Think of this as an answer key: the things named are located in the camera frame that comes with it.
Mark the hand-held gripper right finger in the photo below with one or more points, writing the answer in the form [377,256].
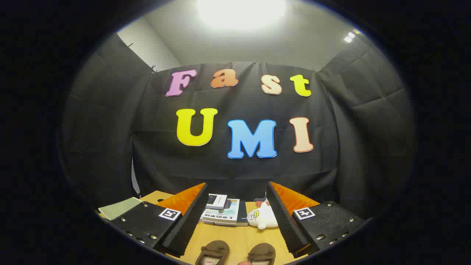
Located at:
[285,224]

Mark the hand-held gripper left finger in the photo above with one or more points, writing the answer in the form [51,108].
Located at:
[189,224]

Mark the white book with dark photo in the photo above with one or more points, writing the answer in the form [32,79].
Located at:
[216,201]

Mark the green fabric storage box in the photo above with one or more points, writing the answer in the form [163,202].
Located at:
[119,208]

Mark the black book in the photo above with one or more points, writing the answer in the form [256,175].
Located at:
[243,215]

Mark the book with pale blue cover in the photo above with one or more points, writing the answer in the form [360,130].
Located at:
[226,215]

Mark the penguin plush toy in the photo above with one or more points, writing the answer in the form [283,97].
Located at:
[259,202]

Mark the brown fuzzy shoe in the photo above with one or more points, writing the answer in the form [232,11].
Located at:
[215,249]
[262,252]

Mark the small ceiling spotlight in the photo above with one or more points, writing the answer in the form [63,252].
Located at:
[349,36]

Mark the ceiling light panel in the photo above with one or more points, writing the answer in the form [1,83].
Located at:
[241,13]

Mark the black backdrop cloth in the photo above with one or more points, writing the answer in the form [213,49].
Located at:
[331,165]

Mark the white plush toy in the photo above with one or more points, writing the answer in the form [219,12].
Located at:
[265,219]

